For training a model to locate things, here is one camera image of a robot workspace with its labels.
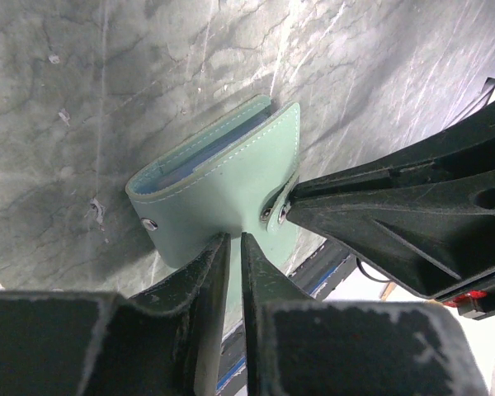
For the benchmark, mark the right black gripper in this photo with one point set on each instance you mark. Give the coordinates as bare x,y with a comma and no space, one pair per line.
436,239

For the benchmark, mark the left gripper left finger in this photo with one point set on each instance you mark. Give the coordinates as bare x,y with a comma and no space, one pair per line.
165,340

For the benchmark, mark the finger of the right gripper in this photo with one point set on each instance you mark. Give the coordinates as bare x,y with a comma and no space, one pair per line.
466,149

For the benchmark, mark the green card holder wallet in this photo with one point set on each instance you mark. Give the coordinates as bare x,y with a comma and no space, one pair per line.
231,177

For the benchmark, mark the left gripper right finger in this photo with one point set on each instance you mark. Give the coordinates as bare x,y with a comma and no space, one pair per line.
311,347

